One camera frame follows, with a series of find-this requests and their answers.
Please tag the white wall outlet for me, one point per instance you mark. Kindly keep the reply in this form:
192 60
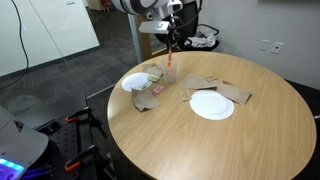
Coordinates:
264 44

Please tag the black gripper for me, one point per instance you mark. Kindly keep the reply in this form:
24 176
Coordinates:
171 39

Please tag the clear plastic cup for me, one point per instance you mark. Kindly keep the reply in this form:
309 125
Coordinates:
169 70

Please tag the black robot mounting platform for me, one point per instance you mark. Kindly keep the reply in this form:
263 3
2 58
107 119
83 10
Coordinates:
66 140

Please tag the brown printed packet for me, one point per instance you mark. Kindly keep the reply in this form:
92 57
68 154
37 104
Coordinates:
210 78

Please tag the orange white marker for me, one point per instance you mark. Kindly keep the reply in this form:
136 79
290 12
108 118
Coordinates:
169 58

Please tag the orange black clamp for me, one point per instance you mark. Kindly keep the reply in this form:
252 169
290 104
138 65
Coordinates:
104 162
93 122

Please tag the brown sugar packet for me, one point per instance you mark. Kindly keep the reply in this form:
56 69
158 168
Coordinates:
185 95

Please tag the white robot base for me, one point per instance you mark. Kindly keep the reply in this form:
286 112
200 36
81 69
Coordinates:
20 146

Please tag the black office chair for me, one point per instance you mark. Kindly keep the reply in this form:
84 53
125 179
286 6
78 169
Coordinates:
193 36

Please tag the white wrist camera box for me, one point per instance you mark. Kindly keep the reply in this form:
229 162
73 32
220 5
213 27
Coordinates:
154 27

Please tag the white plate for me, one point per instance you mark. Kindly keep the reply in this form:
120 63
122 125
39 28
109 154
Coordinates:
135 81
211 105

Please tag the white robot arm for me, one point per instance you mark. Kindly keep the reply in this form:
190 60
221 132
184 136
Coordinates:
161 12

